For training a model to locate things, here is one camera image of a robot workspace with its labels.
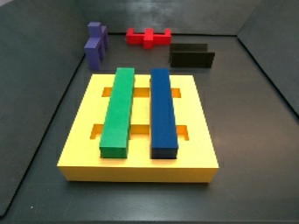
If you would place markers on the red cross-shaped block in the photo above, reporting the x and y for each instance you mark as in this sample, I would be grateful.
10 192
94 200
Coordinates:
148 38

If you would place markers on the purple cross-shaped block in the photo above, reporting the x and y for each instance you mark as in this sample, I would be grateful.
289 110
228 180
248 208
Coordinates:
96 46

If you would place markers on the blue long bar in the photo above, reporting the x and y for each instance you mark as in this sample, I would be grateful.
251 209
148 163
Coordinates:
162 130

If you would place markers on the black U-shaped block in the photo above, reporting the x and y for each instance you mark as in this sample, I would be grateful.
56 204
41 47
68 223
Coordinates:
191 55

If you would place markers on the yellow slotted board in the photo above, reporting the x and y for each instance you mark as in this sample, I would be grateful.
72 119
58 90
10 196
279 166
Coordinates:
195 165

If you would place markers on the green long bar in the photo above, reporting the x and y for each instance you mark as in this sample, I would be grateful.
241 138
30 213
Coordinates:
113 139

